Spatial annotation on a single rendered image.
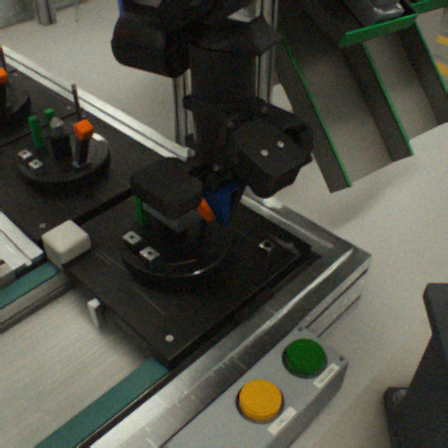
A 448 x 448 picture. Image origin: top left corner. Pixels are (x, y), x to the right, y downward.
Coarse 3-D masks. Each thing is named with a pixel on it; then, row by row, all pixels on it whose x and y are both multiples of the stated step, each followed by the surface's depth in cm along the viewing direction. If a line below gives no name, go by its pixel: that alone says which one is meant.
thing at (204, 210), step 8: (200, 208) 57; (208, 208) 56; (200, 216) 58; (208, 216) 57; (200, 224) 59; (208, 224) 58; (200, 232) 60; (208, 232) 59; (200, 240) 61; (208, 240) 60; (200, 248) 62; (208, 248) 62
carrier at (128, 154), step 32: (32, 128) 78; (64, 128) 78; (96, 128) 88; (0, 160) 82; (32, 160) 77; (64, 160) 78; (96, 160) 78; (128, 160) 81; (0, 192) 75; (32, 192) 75; (64, 192) 75; (96, 192) 75; (128, 192) 76; (32, 224) 70
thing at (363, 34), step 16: (304, 0) 61; (320, 0) 63; (336, 0) 64; (320, 16) 60; (336, 16) 63; (352, 16) 64; (416, 16) 64; (336, 32) 59; (352, 32) 59; (368, 32) 61; (384, 32) 63; (336, 48) 60
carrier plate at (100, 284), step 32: (96, 224) 70; (256, 224) 70; (96, 256) 66; (256, 256) 66; (288, 256) 66; (96, 288) 62; (128, 288) 62; (160, 288) 62; (192, 288) 62; (224, 288) 62; (256, 288) 62; (128, 320) 58; (160, 320) 58; (192, 320) 58; (224, 320) 59; (160, 352) 55; (192, 352) 57
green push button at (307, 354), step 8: (296, 344) 56; (304, 344) 56; (312, 344) 56; (288, 352) 55; (296, 352) 55; (304, 352) 55; (312, 352) 55; (320, 352) 55; (288, 360) 54; (296, 360) 54; (304, 360) 54; (312, 360) 54; (320, 360) 54; (296, 368) 54; (304, 368) 54; (312, 368) 54; (320, 368) 54
